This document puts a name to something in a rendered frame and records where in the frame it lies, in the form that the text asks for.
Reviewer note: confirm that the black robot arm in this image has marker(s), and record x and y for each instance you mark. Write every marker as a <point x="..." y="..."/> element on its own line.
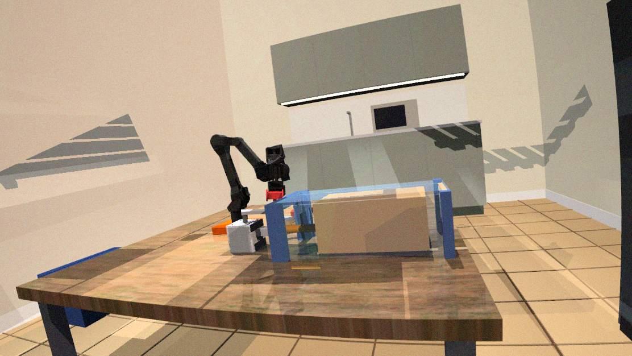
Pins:
<point x="240" y="195"/>

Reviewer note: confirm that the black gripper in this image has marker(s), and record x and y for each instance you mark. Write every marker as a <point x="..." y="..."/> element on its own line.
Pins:
<point x="276" y="169"/>

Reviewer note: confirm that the clear panelled enclosure with blue frame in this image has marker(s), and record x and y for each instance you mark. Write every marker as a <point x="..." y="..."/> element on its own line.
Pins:
<point x="377" y="221"/>

